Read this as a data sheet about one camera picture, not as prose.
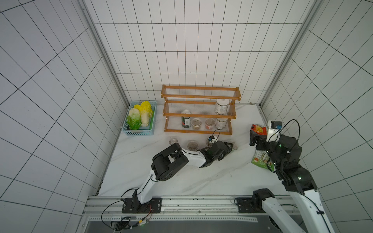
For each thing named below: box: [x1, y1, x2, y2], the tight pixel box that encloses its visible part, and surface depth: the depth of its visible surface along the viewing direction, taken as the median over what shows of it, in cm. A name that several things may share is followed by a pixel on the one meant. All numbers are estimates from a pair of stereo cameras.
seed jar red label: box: [187, 139, 199, 152], surface depth 91 cm
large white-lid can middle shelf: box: [214, 98, 230, 116], surface depth 91 cm
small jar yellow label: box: [191, 117, 203, 131], surface depth 102 cm
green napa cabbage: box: [126, 107, 142, 130], surface depth 101 cm
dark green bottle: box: [181, 109, 192, 129], surface depth 99 cm
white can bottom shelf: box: [214, 117, 228, 130], surface depth 99 cm
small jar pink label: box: [204, 117, 216, 130], surface depth 101 cm
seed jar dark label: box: [169, 136, 178, 145], surface depth 94 cm
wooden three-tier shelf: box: [160, 84, 242, 136], surface depth 102 cm
